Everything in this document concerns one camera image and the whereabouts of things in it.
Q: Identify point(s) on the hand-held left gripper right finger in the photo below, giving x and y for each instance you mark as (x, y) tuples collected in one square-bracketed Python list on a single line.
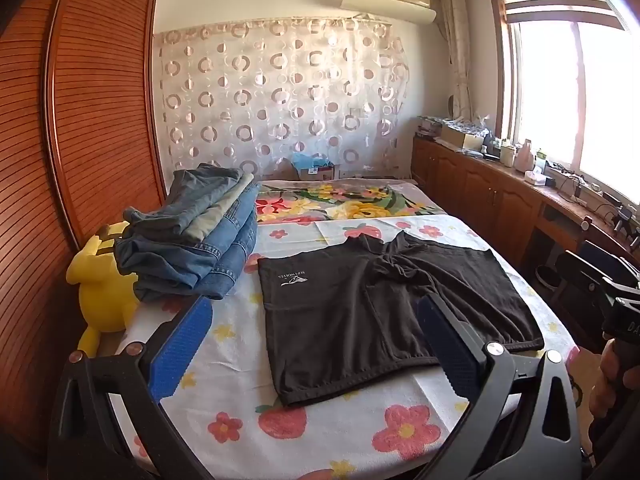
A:
[(450, 350)]

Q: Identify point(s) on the white jar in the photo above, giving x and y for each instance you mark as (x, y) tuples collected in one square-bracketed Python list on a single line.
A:
[(507, 156)]

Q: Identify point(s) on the black shorts pants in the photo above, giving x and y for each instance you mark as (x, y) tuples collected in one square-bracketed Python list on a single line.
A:
[(340, 320)]

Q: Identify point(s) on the grey-green folded pants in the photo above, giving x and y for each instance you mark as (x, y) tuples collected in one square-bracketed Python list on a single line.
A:
[(220, 215)]

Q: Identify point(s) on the flat cardboard box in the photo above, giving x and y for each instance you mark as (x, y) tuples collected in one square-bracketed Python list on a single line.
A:
[(460, 139)]

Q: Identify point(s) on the person's right hand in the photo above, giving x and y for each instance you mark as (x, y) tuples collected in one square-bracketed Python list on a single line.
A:
[(607, 375)]

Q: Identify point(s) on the wooden slatted wardrobe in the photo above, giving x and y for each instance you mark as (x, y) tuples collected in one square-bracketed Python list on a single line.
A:
[(75, 135)]

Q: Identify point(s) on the white flower-print blanket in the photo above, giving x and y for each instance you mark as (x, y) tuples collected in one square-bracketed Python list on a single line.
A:
[(240, 400)]

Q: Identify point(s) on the white tissue box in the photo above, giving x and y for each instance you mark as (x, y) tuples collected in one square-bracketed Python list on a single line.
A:
[(539, 177)]

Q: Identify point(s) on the dark blue folded jeans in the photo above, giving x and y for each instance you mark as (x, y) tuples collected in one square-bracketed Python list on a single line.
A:
[(200, 195)]

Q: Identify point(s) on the wooden-framed window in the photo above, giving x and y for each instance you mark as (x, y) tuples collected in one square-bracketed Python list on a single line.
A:
[(575, 90)]

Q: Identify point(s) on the pale pink bottle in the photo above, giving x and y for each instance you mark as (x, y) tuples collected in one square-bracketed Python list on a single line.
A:
[(525, 156)]

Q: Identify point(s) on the light blue folded jeans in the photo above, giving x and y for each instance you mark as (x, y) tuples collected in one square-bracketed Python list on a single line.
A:
[(220, 265)]

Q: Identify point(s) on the beige window curtain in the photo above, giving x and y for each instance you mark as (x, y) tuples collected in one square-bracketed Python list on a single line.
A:
[(457, 50)]

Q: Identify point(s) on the circle-patterned sheer curtain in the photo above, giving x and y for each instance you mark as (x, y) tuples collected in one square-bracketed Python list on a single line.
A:
[(280, 100)]

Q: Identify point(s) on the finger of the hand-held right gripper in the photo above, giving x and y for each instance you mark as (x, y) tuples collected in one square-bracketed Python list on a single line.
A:
[(625, 325), (615, 277)]

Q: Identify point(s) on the colourful floral bedsheet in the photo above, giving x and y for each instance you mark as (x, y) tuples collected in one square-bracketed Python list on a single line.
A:
[(350, 200)]

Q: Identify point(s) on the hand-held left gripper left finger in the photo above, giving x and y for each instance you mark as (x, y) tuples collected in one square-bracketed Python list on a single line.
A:
[(180, 350)]

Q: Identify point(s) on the white power strip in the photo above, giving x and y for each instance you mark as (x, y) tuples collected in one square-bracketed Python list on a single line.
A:
[(580, 190)]

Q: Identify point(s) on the blue plastic bag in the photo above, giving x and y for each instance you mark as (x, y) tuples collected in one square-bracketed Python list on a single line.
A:
[(307, 160)]

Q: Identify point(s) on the person's dark clothing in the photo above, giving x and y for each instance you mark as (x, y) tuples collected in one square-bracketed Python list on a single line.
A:
[(615, 450)]

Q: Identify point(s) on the yellow plush toy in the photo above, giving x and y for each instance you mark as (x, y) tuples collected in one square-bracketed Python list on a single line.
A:
[(105, 295)]

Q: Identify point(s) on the wooden cabinet counter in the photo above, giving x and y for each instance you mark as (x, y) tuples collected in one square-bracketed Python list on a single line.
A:
[(480, 190)]

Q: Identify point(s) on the stack of papers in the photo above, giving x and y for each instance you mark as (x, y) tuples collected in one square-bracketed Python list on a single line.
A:
[(429, 127)]

